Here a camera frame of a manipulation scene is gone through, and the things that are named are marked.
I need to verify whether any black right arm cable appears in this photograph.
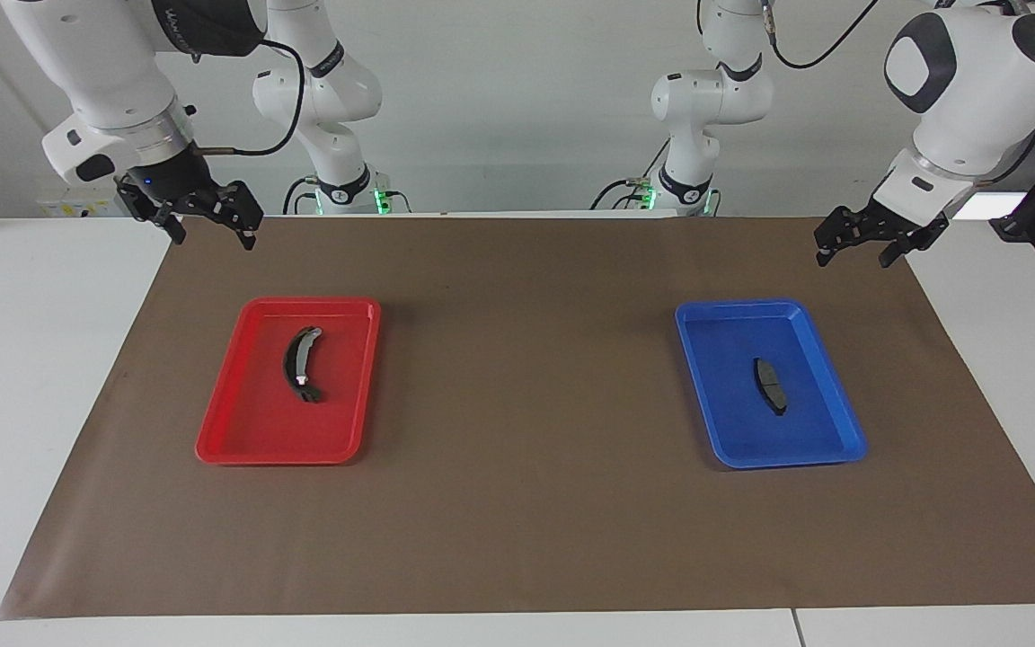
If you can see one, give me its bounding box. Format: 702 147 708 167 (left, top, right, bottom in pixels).
194 36 306 159

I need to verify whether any dark brake pad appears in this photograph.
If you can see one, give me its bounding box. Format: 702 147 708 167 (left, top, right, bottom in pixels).
753 358 789 417

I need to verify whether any white yellow-labelled box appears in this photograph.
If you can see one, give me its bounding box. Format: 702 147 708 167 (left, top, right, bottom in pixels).
37 184 123 219

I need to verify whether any white flat panel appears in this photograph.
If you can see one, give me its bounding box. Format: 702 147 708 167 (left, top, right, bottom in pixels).
953 191 1026 221

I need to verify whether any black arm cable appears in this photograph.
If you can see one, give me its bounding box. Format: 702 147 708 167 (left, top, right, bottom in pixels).
765 0 918 70
194 36 306 159

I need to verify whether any red plastic tray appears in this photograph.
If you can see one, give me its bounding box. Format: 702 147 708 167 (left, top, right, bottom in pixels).
195 297 383 466

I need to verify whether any black base cable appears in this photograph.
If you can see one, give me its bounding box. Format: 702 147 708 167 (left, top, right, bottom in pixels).
589 139 673 213
282 175 321 217

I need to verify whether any blue plastic tray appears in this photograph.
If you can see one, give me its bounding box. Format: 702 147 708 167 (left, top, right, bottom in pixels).
674 299 869 471

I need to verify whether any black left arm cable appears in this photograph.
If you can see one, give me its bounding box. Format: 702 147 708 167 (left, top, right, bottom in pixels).
765 0 918 70

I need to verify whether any brown table mat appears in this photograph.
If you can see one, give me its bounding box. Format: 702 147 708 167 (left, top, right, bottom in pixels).
0 216 1035 621

